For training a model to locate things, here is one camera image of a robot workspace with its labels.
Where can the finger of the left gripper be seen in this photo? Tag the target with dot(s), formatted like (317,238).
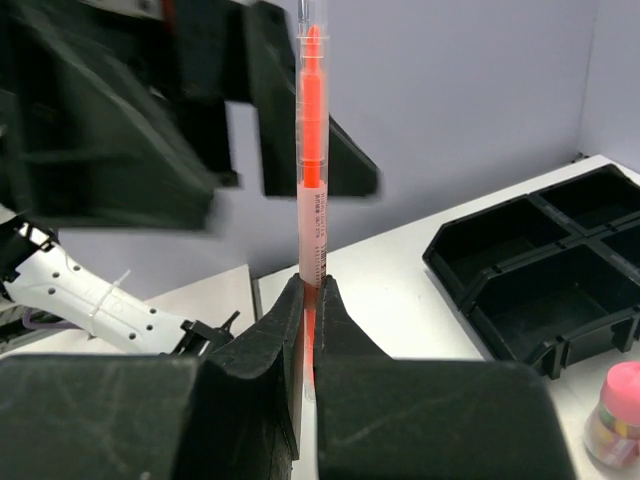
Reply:
(272,53)
(112,113)

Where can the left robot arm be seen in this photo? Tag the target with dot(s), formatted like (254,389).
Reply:
(46,278)

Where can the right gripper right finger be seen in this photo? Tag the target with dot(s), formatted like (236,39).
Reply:
(385,418)

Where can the clear pen cap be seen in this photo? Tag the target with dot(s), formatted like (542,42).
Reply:
(312,95)

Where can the black four-compartment organizer tray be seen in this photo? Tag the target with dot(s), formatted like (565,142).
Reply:
(551,277)

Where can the orange thin pen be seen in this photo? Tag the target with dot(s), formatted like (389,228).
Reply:
(312,235)

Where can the pink-capped small bottle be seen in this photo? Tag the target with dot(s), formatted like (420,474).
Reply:
(612,429)

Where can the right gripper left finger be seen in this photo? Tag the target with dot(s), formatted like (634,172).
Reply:
(230,414)

